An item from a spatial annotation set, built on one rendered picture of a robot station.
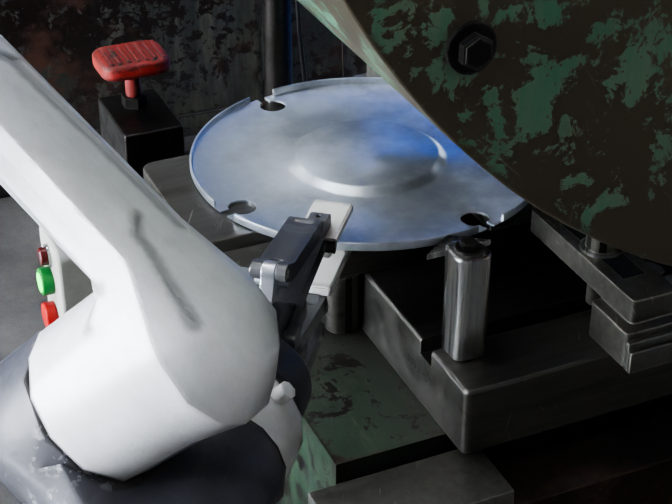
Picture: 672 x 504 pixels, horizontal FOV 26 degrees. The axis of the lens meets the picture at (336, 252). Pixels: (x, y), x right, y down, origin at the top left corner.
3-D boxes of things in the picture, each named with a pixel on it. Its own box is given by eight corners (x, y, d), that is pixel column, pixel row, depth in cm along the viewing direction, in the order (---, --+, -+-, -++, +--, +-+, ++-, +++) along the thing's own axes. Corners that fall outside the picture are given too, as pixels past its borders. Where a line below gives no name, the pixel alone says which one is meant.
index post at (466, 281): (455, 364, 108) (461, 254, 103) (437, 343, 111) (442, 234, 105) (489, 355, 109) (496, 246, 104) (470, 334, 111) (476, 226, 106)
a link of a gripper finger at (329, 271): (330, 288, 105) (330, 297, 106) (353, 240, 111) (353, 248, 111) (290, 283, 106) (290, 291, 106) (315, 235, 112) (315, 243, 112)
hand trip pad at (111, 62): (110, 141, 143) (104, 70, 139) (94, 116, 148) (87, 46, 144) (178, 128, 146) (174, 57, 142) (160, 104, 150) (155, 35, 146)
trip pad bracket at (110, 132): (138, 298, 149) (124, 127, 139) (112, 253, 157) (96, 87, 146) (194, 285, 151) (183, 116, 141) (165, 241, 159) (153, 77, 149)
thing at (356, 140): (383, 58, 137) (383, 50, 137) (618, 171, 118) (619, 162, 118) (122, 149, 121) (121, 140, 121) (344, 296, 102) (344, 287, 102)
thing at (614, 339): (628, 374, 107) (644, 255, 102) (515, 263, 120) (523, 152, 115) (696, 355, 109) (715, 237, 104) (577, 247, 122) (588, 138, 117)
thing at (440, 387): (462, 457, 108) (466, 393, 105) (248, 187, 143) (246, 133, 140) (789, 362, 119) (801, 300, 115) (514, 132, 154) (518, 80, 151)
